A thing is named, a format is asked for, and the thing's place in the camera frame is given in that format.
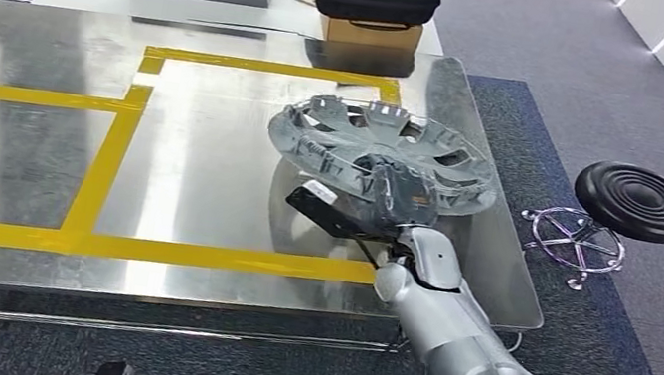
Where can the large yellow bench tape rectangle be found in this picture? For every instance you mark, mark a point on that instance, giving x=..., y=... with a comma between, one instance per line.
x=258, y=65

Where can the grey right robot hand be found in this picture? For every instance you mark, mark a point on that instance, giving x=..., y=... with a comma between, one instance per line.
x=404, y=197

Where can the yellow bench tape strip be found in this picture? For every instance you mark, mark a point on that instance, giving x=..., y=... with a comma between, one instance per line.
x=162, y=250

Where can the cardboard box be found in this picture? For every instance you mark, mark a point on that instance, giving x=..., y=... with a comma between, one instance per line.
x=370, y=33

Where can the grey plastic wheel hubcap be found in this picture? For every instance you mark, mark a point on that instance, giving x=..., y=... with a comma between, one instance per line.
x=381, y=128

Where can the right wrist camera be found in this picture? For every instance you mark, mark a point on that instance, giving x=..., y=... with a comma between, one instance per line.
x=327, y=215

